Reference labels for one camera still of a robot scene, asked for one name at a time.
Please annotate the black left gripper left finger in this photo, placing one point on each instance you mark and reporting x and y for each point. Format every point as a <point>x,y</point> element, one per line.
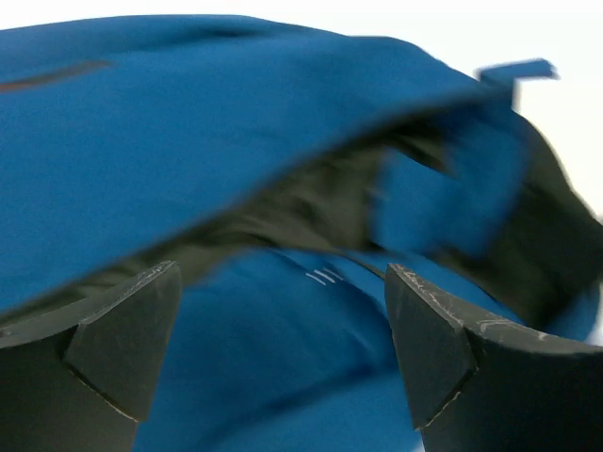
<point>80,375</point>

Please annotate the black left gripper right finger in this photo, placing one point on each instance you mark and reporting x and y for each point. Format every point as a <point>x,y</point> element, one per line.
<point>476,381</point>

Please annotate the blue and black jacket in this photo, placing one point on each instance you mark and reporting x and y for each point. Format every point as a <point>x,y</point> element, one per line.
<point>284,169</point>

